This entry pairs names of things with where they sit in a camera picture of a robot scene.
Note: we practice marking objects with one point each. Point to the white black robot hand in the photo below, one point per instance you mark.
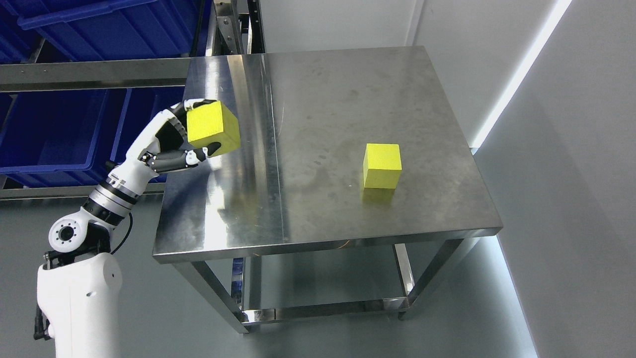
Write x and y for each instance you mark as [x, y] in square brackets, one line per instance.
[165, 145]

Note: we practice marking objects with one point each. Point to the yellow foam block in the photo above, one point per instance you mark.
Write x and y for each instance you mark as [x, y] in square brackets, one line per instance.
[382, 166]
[214, 127]

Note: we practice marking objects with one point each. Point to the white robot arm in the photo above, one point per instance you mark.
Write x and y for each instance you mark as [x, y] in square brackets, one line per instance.
[78, 285]

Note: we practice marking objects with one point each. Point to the metal shelf rack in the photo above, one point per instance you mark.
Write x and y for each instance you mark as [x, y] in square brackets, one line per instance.
[235, 27]

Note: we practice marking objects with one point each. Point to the blue bin middle left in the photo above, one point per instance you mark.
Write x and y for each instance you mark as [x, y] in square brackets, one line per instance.
[65, 138]

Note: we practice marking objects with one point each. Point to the blue bin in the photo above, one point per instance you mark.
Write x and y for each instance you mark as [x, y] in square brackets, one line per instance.
[65, 138]
[103, 30]

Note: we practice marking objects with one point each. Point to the blue bin upper left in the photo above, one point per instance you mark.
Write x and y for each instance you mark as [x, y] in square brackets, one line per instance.
[103, 30]

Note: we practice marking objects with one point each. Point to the stainless steel table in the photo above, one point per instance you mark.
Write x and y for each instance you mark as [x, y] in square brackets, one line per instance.
[296, 183]

